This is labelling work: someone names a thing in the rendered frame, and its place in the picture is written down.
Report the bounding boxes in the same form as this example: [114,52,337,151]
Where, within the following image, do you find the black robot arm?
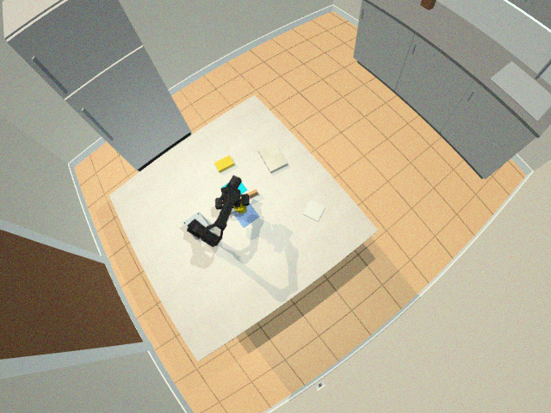
[187,175,242,247]

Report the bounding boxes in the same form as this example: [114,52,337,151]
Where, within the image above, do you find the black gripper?
[215,194,250,210]

